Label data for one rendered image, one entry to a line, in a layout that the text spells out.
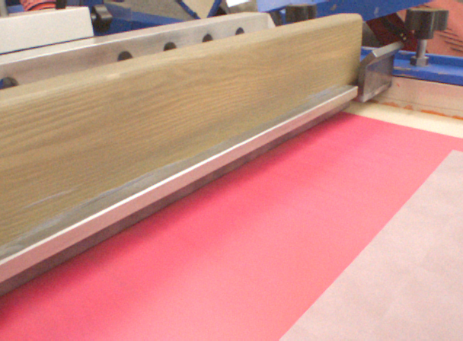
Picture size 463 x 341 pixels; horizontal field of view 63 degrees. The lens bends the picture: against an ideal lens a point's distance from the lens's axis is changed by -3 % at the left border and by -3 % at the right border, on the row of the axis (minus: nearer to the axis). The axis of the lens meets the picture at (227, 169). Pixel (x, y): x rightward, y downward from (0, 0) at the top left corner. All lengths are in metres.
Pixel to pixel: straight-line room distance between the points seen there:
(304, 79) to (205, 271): 0.19
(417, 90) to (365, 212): 0.23
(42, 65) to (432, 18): 0.40
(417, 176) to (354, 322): 0.16
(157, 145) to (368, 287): 0.14
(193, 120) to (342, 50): 0.19
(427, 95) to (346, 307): 0.31
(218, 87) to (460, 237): 0.18
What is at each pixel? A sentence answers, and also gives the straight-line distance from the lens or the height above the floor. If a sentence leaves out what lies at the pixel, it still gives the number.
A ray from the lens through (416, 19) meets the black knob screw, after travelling 0.47.
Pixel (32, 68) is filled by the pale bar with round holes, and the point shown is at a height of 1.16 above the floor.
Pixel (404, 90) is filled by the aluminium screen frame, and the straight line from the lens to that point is 0.48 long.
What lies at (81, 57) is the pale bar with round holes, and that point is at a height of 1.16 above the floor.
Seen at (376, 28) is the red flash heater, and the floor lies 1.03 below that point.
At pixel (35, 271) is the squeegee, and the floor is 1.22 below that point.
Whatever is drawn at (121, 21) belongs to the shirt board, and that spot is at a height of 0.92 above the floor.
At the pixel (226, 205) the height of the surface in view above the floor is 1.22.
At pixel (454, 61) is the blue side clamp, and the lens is 0.50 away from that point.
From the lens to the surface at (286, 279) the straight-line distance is 0.22.
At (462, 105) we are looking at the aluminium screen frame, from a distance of 0.47.
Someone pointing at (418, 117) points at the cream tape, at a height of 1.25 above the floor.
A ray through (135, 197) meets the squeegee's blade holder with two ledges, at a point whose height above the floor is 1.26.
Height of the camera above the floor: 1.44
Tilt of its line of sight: 46 degrees down
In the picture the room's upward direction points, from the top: 29 degrees clockwise
